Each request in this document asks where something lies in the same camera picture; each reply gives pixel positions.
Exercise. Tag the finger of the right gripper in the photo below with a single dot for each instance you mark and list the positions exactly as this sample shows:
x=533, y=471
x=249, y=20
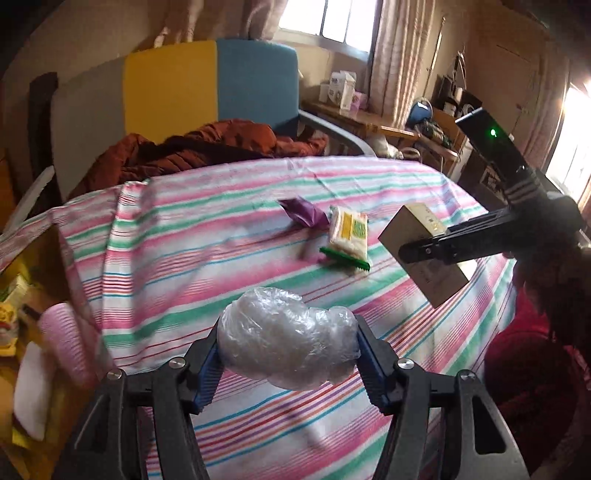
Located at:
x=442, y=252
x=488, y=226

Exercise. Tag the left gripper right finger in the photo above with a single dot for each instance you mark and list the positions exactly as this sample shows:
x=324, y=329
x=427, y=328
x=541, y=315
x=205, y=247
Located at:
x=477, y=443

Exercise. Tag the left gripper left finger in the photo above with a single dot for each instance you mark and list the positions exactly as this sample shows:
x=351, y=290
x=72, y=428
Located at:
x=107, y=442

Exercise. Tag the beige medicine box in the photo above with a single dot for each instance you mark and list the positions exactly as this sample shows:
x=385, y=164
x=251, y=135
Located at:
x=437, y=280

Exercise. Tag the yellow green snack packet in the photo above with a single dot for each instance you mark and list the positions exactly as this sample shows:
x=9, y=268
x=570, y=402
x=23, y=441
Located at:
x=348, y=242

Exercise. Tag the purple plastic bag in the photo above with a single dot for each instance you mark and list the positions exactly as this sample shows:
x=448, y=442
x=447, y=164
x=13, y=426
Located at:
x=304, y=213

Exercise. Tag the white plastic bag bundle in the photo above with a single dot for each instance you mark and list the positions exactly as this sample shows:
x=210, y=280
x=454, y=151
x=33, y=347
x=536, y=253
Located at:
x=33, y=390

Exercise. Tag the pink hair roller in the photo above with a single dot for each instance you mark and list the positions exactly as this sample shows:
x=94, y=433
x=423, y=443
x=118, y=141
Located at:
x=73, y=341

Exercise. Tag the yellow patterned cloth ball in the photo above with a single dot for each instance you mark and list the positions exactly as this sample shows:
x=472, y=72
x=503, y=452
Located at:
x=9, y=330

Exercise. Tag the small green white box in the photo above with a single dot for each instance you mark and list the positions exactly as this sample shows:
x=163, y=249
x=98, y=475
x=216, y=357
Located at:
x=16, y=292

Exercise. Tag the wooden desk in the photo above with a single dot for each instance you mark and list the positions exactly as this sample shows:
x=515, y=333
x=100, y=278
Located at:
x=363, y=124

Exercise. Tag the red pillow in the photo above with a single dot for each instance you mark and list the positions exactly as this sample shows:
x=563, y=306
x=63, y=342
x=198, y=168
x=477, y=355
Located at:
x=541, y=389

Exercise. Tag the blue jug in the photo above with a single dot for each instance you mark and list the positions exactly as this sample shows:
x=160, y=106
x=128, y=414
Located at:
x=421, y=110

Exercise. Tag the pink curtain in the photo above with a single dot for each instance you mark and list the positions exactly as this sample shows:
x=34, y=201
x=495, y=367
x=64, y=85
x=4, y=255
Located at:
x=403, y=31

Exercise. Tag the gold box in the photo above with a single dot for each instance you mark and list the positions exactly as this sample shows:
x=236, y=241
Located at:
x=44, y=264

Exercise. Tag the white carton on desk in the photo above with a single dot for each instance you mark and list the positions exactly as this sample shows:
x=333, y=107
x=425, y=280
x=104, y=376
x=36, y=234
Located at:
x=339, y=90

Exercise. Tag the striped bed sheet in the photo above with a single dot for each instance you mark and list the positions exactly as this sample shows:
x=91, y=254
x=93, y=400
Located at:
x=156, y=262

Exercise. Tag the rust red jacket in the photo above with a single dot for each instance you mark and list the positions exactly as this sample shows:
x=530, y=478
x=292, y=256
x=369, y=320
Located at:
x=135, y=158

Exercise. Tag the grey yellow blue chair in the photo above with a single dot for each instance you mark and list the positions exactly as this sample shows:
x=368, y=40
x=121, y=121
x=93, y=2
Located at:
x=158, y=93

